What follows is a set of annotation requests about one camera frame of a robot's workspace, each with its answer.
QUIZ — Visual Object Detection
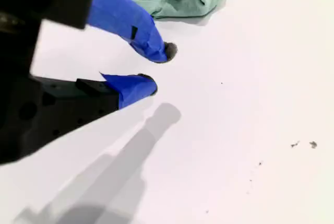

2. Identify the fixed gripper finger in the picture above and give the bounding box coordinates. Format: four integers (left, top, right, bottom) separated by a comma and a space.
26, 72, 158, 157

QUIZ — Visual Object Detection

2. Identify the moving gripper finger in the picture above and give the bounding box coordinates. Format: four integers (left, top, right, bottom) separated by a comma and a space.
39, 0, 178, 64

